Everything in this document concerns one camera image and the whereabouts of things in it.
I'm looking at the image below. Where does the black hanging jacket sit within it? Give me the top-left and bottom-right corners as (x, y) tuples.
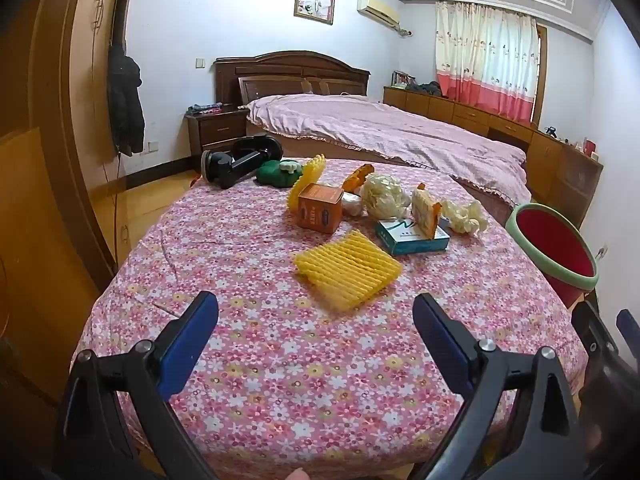
(106, 45), (146, 156)

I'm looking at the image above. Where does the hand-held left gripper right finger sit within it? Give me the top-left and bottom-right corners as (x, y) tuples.
(412, 292), (596, 480)

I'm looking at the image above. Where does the orange cardboard box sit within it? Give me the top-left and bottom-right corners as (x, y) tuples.
(297, 183), (345, 234)

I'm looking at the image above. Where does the cream and pink curtain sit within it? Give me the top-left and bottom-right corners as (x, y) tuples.
(434, 1), (538, 123)

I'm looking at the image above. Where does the pink bed quilt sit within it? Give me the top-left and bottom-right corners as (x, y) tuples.
(239, 94), (532, 208)

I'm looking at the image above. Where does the dark wooden headboard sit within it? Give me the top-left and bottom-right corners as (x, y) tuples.
(213, 51), (371, 106)

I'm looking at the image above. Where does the long wooden low cabinet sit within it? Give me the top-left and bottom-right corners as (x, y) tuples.
(382, 85), (536, 143)

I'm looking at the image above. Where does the white plastic bag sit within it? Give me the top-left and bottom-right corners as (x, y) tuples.
(361, 173), (412, 222)

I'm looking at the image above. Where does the wooden wardrobe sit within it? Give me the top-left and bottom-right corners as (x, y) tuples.
(0, 0), (136, 461)

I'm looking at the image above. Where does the white orange snack packet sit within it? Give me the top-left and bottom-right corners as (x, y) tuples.
(411, 182), (444, 239)

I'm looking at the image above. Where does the small yellow foam net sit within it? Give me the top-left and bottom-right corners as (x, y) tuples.
(287, 156), (327, 209)

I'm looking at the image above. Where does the large yellow foam net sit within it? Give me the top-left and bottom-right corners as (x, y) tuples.
(293, 230), (403, 313)

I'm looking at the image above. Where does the wooden corner shelf cabinet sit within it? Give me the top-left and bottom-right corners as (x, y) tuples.
(525, 127), (604, 231)

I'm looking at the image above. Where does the orange snack wrapper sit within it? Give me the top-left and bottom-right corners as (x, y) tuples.
(342, 163), (376, 192)

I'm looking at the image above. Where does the green flower-shaped container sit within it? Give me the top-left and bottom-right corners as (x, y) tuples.
(256, 158), (304, 189)

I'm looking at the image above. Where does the red bin with green rim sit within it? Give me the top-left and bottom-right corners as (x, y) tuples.
(505, 202), (599, 311)

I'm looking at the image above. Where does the dark wooden nightstand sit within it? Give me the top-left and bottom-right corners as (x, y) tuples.
(184, 106), (251, 158)

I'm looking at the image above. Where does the pink floral cloth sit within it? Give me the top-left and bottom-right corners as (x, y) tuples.
(70, 157), (591, 480)

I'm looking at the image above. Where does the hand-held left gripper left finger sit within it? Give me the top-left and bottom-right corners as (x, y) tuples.
(52, 290), (221, 480)

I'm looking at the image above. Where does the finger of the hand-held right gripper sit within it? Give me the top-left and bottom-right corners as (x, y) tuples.
(616, 308), (640, 346)
(571, 300), (621, 376)

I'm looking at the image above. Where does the white teal tissue box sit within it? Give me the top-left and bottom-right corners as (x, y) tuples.
(375, 217), (451, 257)

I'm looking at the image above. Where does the small white wad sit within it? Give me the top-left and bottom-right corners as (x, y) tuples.
(341, 192), (368, 217)

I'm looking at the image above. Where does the wall air conditioner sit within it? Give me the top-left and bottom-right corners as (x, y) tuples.
(356, 0), (402, 28)

